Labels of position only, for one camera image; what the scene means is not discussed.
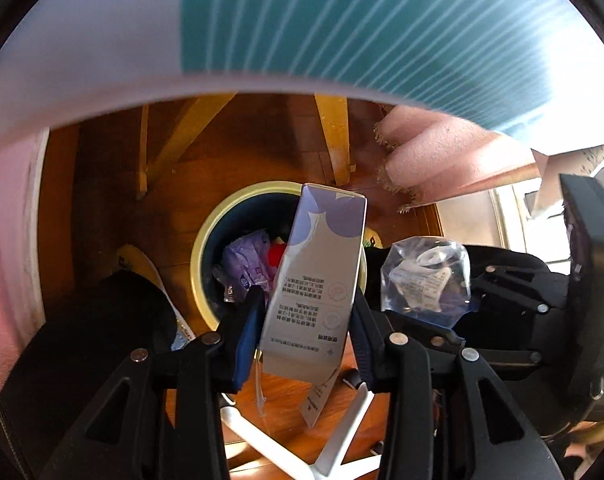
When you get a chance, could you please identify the white swivel chair base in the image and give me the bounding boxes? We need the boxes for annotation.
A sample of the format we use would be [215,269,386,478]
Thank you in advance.
[219,382,397,480]

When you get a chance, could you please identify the window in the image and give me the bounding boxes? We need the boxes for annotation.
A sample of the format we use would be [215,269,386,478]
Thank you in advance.
[492,160,604,263]

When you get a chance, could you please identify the dark blue trash bin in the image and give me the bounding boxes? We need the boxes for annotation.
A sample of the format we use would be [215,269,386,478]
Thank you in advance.
[189,180,367,333]

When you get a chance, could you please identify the purple plastic bag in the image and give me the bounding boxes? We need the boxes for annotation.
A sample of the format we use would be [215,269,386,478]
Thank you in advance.
[222,230,283,302]

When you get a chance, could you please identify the table with patterned cloth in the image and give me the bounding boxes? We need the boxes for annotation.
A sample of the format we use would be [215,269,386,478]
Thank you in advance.
[0,0,604,218]

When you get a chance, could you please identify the yellow wooden table frame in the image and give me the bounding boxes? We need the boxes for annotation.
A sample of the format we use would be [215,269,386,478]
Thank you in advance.
[134,92,357,201]

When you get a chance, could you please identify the clear plastic bag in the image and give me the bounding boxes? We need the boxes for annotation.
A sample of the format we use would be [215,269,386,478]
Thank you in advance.
[380,237,477,331]

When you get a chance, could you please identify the pink fringed cloth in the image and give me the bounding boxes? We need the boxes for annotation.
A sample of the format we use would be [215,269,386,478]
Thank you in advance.
[374,102,542,211]

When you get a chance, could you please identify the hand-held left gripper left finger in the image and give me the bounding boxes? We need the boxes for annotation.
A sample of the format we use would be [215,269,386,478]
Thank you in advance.
[39,285,267,480]

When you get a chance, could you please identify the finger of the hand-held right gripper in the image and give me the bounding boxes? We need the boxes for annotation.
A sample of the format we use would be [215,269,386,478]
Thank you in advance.
[382,310,578,371]
[468,262,572,315]

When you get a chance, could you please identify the lavender white carton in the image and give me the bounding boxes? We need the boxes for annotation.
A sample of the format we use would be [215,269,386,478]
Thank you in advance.
[254,183,369,428]

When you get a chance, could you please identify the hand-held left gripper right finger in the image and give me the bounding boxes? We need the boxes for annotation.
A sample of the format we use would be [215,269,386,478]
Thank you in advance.
[349,292,562,480]

